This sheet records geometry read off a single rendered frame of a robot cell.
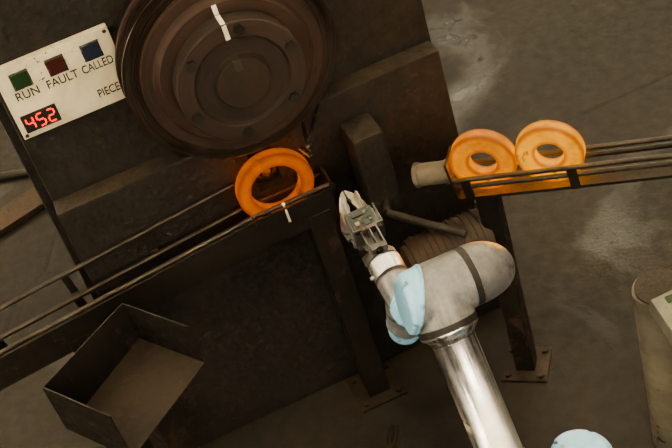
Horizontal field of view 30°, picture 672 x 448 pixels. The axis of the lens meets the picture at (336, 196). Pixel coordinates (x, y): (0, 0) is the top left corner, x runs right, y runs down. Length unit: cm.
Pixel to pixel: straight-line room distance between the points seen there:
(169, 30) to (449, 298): 80
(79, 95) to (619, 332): 154
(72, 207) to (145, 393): 46
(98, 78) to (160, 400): 71
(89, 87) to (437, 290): 94
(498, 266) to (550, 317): 116
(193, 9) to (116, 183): 52
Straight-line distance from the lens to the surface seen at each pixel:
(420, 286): 228
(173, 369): 278
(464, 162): 287
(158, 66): 260
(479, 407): 234
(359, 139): 288
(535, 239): 370
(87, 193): 291
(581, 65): 435
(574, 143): 280
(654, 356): 286
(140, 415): 274
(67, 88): 277
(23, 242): 441
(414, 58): 296
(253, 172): 285
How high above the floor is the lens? 248
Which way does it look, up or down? 38 degrees down
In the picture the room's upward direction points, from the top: 18 degrees counter-clockwise
